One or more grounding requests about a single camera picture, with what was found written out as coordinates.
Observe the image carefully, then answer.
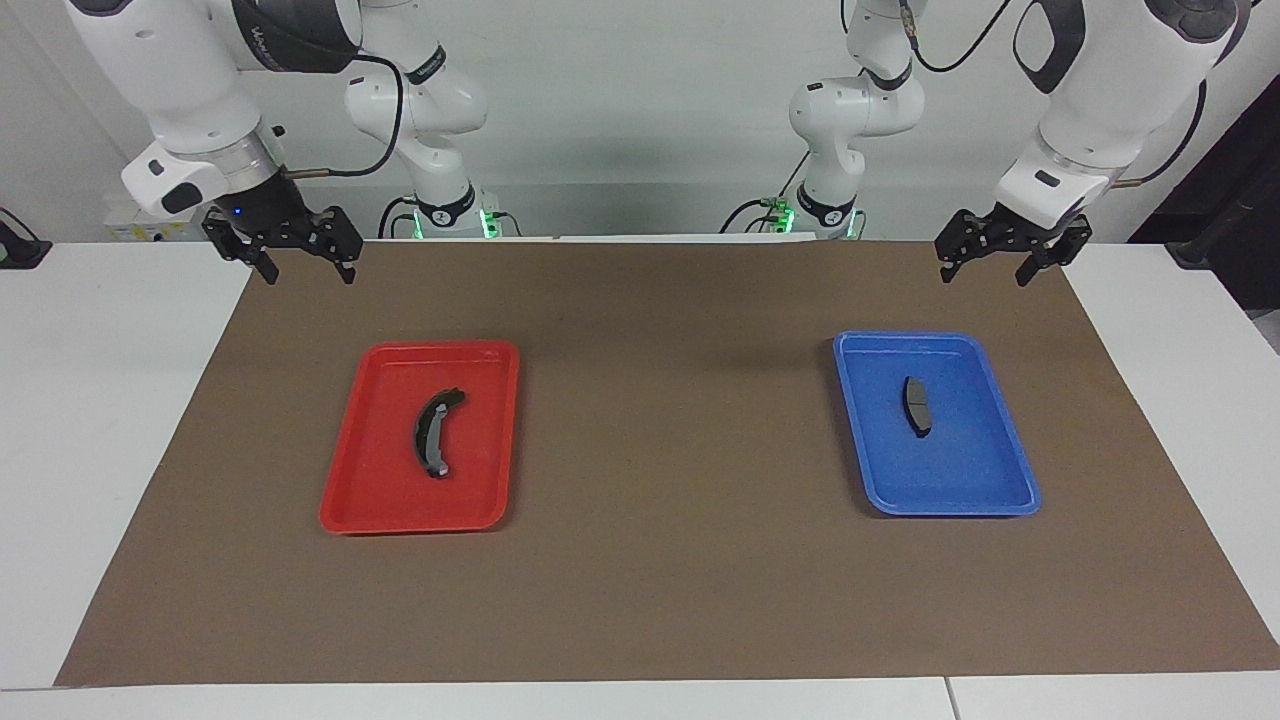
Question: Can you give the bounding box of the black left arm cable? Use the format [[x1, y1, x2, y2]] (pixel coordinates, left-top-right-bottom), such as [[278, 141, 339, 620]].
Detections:
[[900, 0, 1208, 188]]

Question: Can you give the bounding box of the short brake pad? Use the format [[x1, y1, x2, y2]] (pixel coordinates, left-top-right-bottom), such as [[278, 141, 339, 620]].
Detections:
[[903, 376, 933, 440]]

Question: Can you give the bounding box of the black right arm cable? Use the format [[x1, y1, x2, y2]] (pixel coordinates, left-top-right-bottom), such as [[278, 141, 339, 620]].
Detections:
[[235, 0, 404, 181]]

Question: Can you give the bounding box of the red plastic tray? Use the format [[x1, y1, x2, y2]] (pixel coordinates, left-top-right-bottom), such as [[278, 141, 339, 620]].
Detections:
[[319, 340, 522, 536]]

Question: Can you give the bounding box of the long curved brake pad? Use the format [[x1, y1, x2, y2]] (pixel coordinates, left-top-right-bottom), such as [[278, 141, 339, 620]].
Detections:
[[413, 387, 468, 480]]

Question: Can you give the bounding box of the blue plastic tray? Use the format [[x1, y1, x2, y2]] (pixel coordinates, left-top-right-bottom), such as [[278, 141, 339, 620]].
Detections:
[[833, 331, 1042, 518]]

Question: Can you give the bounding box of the brown table mat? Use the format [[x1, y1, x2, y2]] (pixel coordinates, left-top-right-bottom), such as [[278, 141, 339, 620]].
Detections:
[[55, 238, 1280, 687]]

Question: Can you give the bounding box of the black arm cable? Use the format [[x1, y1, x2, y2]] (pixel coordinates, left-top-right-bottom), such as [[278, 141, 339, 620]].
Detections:
[[235, 0, 404, 181], [900, 0, 1208, 188]]

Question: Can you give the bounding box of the white wall socket box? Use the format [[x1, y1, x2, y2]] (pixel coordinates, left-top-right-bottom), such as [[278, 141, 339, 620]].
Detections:
[[104, 200, 206, 243]]

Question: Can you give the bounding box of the black clamp at table edge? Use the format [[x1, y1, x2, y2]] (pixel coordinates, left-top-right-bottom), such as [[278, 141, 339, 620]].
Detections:
[[0, 208, 53, 269]]

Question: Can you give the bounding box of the dark furniture piece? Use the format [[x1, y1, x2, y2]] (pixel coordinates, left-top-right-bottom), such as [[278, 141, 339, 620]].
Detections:
[[1130, 75, 1280, 353]]

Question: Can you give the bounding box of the black base cable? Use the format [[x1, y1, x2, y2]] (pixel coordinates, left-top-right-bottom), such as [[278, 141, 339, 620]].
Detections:
[[377, 195, 421, 239], [720, 150, 813, 236]]

